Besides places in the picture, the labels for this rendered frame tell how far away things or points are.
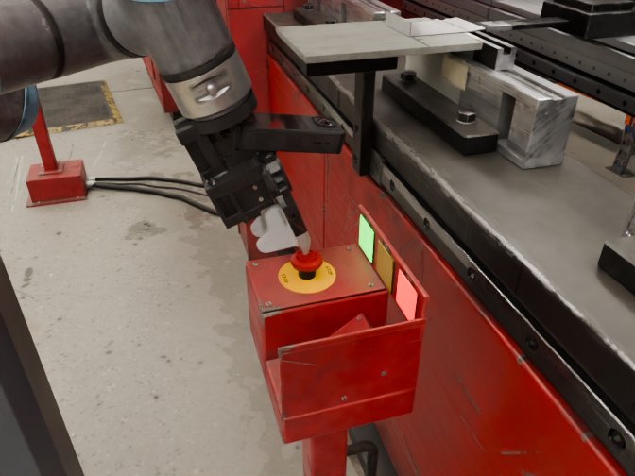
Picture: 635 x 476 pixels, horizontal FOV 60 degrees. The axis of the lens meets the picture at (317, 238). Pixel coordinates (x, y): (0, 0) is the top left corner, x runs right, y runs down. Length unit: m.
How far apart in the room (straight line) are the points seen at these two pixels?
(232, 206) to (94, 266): 1.63
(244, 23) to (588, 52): 0.98
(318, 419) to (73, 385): 1.19
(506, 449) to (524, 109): 0.42
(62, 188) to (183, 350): 1.17
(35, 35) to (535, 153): 0.58
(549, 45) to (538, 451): 0.75
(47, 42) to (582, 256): 0.54
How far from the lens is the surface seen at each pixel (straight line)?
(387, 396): 0.66
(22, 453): 1.07
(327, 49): 0.80
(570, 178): 0.78
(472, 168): 0.76
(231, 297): 1.92
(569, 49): 1.11
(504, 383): 0.68
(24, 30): 0.53
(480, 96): 0.86
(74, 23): 0.56
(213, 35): 0.52
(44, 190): 2.68
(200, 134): 0.56
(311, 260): 0.67
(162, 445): 1.54
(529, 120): 0.76
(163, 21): 0.51
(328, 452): 0.83
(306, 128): 0.58
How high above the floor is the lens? 1.20
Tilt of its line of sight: 33 degrees down
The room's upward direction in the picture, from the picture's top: straight up
